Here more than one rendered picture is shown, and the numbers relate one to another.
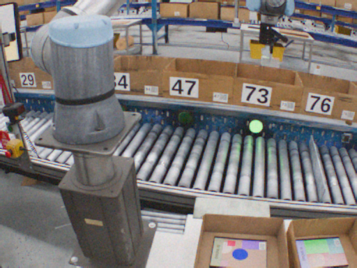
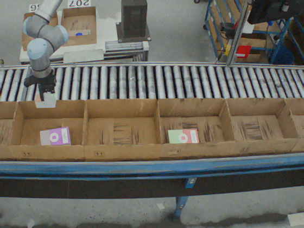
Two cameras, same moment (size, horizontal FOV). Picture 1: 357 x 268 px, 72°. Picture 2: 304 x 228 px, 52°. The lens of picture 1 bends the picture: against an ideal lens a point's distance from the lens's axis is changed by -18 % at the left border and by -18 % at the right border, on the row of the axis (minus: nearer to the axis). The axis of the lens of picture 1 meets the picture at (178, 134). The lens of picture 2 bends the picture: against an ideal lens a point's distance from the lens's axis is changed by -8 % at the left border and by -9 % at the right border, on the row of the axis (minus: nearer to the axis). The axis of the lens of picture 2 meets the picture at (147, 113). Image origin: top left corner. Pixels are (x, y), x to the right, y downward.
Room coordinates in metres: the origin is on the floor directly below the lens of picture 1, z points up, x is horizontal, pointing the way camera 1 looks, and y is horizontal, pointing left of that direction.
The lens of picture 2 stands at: (2.61, -0.39, 2.45)
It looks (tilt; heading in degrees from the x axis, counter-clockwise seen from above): 53 degrees down; 158
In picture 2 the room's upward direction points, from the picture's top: 5 degrees clockwise
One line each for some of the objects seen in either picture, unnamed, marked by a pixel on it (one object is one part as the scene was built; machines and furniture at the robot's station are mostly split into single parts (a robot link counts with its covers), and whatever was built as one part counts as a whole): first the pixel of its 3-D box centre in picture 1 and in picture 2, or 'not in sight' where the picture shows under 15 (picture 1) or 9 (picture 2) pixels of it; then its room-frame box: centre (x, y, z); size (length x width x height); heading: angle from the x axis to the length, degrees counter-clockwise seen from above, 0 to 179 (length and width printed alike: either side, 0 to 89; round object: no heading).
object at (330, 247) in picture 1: (321, 252); not in sight; (0.52, -0.50, 0.76); 0.19 x 0.14 x 0.02; 84
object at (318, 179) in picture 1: (315, 165); (24, 92); (1.04, -0.68, 0.76); 0.46 x 0.01 x 0.09; 166
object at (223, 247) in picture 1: (239, 253); (78, 36); (0.56, -0.20, 0.76); 0.19 x 0.14 x 0.02; 78
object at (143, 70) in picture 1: (139, 75); (193, 128); (1.74, 0.24, 0.96); 0.39 x 0.29 x 0.17; 76
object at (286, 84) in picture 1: (266, 86); (50, 131); (1.55, -0.52, 0.96); 0.39 x 0.29 x 0.17; 76
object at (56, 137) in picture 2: not in sight; (55, 140); (1.59, -0.50, 0.92); 0.16 x 0.11 x 0.07; 87
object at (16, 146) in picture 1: (19, 149); (225, 49); (1.07, 0.81, 0.84); 0.15 x 0.09 x 0.07; 76
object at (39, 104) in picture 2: (270, 61); (45, 100); (1.48, -0.50, 1.14); 0.10 x 0.06 x 0.05; 76
